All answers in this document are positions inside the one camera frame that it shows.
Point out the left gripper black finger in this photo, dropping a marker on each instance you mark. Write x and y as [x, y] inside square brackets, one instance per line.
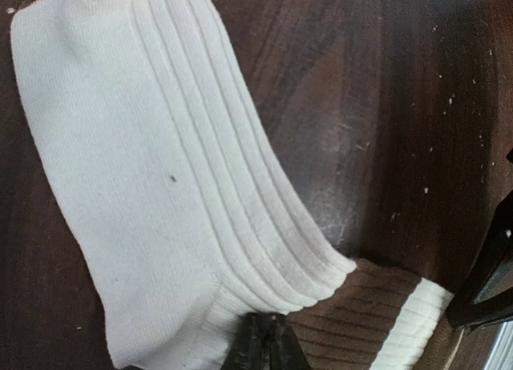
[266, 341]

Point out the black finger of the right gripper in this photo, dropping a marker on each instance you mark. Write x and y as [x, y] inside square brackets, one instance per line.
[465, 310]

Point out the cream sock brown trim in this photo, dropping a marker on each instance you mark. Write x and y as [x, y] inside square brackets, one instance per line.
[158, 161]

